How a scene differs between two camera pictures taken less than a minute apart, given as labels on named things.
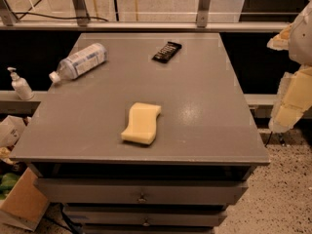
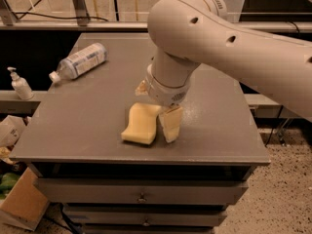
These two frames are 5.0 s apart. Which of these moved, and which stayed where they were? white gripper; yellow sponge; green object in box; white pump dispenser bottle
Moved: white gripper
Stayed: yellow sponge; white pump dispenser bottle; green object in box
